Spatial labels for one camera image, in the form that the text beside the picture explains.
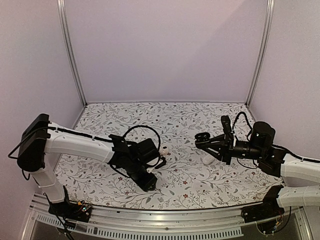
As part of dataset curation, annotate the white round earbud case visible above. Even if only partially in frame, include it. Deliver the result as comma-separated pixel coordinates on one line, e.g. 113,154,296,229
159,145,169,156

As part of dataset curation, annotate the right aluminium frame post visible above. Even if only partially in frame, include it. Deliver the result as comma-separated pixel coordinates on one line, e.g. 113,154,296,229
245,0,275,108

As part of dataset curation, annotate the left aluminium frame post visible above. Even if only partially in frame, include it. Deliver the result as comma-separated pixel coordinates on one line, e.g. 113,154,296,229
56,0,88,107

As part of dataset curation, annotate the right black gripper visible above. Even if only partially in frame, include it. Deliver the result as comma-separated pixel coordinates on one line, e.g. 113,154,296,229
201,134,265,166

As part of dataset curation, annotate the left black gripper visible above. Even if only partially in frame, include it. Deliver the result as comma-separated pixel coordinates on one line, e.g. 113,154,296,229
125,159,158,193

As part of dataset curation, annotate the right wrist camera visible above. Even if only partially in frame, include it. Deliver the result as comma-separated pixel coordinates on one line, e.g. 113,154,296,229
220,115,233,137

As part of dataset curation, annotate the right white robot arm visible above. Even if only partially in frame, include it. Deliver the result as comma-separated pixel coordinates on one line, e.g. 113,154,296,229
195,115,320,218

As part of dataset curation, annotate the white oval case lid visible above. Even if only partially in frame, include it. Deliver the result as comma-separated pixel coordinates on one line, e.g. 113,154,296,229
202,155,215,165

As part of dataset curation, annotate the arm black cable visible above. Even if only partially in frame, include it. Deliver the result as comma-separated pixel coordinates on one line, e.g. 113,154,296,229
123,124,162,153
232,111,253,137

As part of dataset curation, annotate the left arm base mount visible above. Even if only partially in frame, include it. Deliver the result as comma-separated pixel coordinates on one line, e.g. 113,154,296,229
47,185,93,223

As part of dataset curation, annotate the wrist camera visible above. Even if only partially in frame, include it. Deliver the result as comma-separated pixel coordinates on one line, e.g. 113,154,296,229
146,156,167,173
220,115,233,137

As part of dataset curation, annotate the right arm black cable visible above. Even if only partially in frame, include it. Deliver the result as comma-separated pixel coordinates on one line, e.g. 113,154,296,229
232,111,253,137

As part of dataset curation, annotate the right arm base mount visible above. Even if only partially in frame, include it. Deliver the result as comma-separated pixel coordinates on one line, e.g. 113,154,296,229
241,185,285,223

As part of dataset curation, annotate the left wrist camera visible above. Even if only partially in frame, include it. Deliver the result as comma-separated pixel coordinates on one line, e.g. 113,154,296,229
146,156,167,173

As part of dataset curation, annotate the floral tablecloth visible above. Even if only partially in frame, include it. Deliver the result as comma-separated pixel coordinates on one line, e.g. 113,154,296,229
55,102,283,210

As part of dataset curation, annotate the black earbud charging case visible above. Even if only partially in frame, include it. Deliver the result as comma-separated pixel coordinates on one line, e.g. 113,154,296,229
194,132,211,143

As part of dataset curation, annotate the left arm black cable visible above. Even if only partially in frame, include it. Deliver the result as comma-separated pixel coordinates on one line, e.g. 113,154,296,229
123,124,162,153

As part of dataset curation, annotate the aluminium frame post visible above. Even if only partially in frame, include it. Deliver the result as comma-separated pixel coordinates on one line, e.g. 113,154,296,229
245,0,275,108
56,0,88,107

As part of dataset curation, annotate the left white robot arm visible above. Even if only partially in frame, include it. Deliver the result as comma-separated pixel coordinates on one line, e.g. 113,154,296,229
8,113,169,217

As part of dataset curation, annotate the front aluminium rail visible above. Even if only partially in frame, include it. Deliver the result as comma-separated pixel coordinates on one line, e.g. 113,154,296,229
21,194,315,240

